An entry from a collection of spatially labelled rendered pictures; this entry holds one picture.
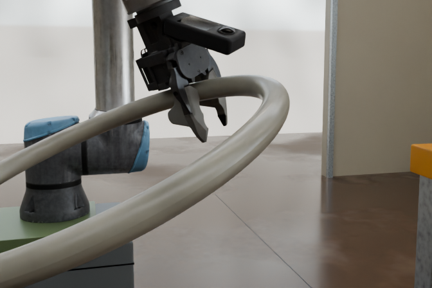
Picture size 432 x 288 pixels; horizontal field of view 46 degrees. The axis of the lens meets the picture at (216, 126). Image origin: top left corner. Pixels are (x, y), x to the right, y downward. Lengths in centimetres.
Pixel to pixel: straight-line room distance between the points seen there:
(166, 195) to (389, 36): 599
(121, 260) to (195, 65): 73
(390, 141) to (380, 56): 103
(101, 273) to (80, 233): 99
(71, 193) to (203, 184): 107
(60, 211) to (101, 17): 53
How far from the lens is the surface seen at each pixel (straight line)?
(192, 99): 75
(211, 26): 73
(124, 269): 138
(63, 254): 40
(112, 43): 140
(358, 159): 624
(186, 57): 75
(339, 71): 599
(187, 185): 40
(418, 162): 150
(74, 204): 146
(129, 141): 142
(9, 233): 139
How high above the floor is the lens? 130
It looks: 7 degrees down
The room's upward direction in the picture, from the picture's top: straight up
